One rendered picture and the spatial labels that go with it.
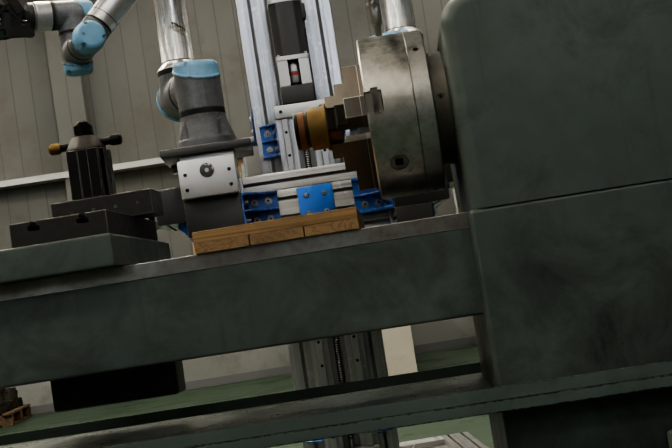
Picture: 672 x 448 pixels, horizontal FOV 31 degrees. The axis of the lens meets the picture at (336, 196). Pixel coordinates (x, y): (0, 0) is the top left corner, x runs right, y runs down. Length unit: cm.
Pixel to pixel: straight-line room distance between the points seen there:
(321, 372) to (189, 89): 78
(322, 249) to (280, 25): 109
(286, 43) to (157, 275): 109
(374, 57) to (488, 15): 23
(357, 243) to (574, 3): 57
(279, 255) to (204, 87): 93
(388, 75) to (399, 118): 8
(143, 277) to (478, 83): 70
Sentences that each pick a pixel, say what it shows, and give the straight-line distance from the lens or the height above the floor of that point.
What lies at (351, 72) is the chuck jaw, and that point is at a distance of 243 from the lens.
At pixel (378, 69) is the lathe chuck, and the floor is 115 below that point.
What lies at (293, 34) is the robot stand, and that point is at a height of 143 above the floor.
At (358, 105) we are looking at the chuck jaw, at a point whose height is 109.
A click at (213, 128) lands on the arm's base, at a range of 300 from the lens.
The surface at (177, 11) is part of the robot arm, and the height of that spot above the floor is 155.
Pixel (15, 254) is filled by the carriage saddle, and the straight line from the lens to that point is 222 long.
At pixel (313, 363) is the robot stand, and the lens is 309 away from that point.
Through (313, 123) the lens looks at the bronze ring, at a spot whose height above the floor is 108.
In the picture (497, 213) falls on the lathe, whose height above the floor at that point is 85.
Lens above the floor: 76
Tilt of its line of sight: 4 degrees up
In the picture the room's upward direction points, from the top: 9 degrees counter-clockwise
